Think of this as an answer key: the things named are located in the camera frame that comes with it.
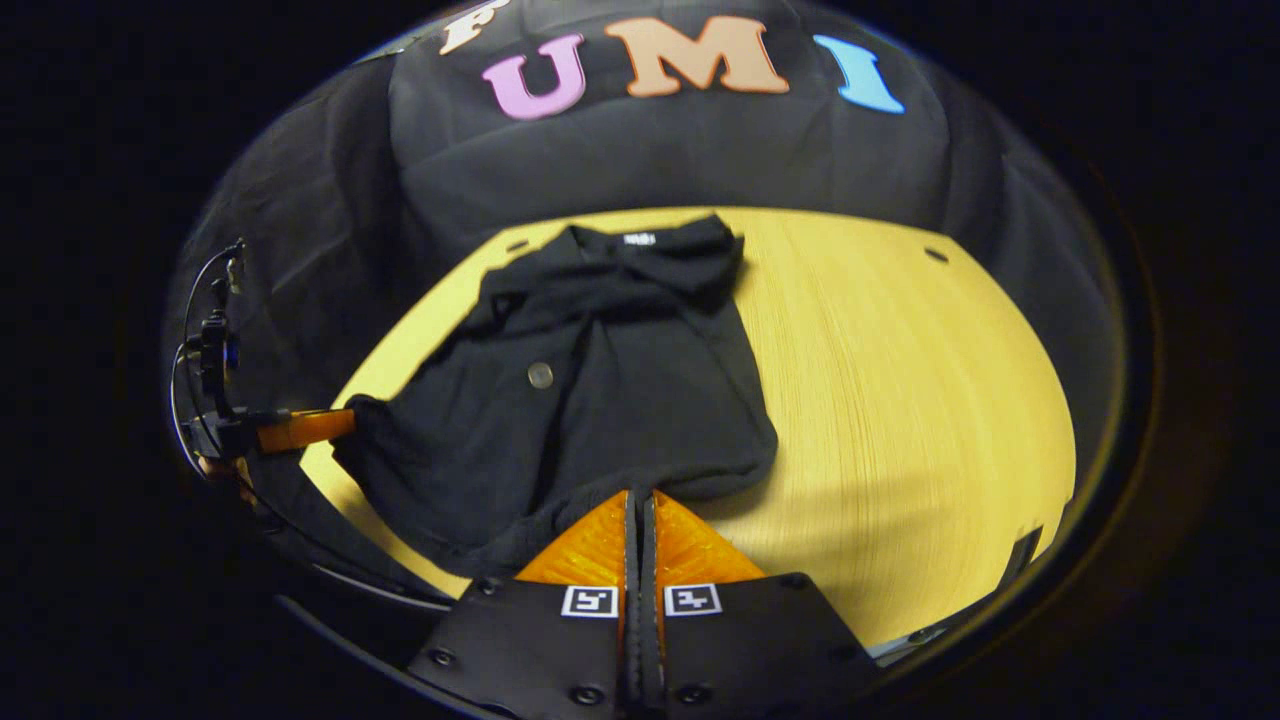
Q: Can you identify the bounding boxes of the black buttoned shirt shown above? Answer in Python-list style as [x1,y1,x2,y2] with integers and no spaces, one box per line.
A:
[330,213,781,581]

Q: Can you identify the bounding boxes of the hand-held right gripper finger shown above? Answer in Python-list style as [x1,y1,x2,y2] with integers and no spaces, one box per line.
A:
[408,488,641,720]
[643,488,881,720]

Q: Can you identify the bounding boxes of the black backdrop cloth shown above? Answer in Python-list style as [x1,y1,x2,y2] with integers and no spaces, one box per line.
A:
[165,0,1126,601]

